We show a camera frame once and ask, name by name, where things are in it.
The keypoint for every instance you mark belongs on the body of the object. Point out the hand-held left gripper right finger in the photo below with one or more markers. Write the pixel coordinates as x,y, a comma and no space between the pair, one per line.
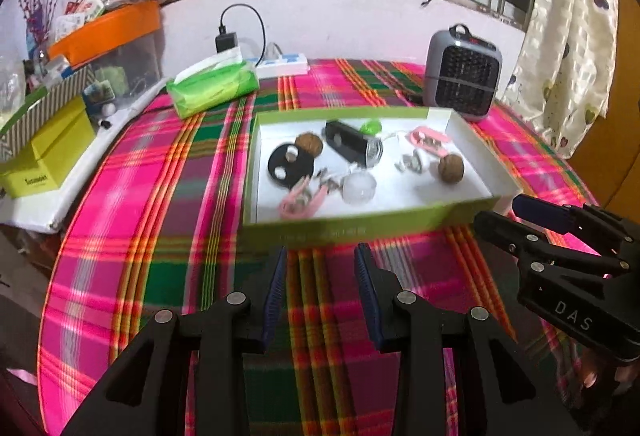
367,296

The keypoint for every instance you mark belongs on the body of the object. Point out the brown walnut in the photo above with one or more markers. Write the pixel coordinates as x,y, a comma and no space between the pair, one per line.
451,168
309,145

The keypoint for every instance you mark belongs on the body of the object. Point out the green tissue pack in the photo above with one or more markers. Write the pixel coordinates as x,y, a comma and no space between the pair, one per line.
210,88

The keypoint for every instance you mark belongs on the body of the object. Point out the small pink holder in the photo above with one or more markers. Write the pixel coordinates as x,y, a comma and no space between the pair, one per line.
295,206

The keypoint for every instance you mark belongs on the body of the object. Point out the white round container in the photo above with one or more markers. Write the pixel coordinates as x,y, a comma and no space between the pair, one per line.
359,188

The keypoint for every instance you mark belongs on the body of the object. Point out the yellow-green cardboard box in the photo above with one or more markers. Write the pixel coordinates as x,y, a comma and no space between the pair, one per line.
50,151

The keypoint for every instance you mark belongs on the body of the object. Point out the wooden cabinet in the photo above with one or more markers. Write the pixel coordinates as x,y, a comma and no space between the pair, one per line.
625,116

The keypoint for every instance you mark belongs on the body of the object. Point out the bunch of colourful packets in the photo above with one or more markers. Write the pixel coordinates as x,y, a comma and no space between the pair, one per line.
82,8

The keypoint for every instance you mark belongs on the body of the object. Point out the clear plastic container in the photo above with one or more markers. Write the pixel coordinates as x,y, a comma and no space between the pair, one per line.
135,61

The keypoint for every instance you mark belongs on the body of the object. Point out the small blue white box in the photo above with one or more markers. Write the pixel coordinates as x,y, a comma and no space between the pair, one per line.
100,93

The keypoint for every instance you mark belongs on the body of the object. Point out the white power strip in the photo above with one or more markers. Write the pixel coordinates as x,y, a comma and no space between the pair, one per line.
282,64

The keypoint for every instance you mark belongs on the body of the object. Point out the pink green plaid tablecloth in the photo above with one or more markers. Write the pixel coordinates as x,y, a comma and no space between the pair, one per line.
150,216

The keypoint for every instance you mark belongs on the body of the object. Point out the person's right hand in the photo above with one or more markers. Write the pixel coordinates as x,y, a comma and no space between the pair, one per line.
597,368

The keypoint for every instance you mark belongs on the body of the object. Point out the cream patterned curtain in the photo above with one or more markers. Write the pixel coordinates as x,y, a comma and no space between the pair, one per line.
565,41

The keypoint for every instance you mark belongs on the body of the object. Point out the green and white round gadget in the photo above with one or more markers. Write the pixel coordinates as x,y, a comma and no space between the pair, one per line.
371,127

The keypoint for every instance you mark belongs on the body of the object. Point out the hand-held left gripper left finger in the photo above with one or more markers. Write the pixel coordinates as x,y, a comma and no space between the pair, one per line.
274,296

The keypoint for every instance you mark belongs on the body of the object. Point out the orange plastic bin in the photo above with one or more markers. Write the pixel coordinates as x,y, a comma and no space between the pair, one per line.
110,28

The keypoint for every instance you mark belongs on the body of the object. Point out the small white gadget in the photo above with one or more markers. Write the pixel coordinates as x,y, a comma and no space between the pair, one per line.
415,162

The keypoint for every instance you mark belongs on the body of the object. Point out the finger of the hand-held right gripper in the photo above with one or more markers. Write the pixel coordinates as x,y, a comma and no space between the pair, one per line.
505,231
537,210

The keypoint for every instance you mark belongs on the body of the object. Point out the grey space heater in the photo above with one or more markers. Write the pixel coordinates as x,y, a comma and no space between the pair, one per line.
462,76

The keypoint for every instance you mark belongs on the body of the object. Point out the pink and white clip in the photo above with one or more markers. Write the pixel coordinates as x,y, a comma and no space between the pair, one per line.
425,136

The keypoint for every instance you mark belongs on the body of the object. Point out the green and white cardboard box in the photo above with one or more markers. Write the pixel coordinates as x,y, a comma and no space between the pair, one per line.
410,196

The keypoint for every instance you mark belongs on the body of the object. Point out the clear plastic bag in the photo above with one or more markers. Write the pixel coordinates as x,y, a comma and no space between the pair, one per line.
12,81

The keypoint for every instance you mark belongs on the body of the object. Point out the striped green white box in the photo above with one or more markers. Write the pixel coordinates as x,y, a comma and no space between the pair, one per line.
55,98

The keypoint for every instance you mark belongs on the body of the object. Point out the black bike light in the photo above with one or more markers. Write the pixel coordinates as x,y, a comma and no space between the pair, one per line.
345,138

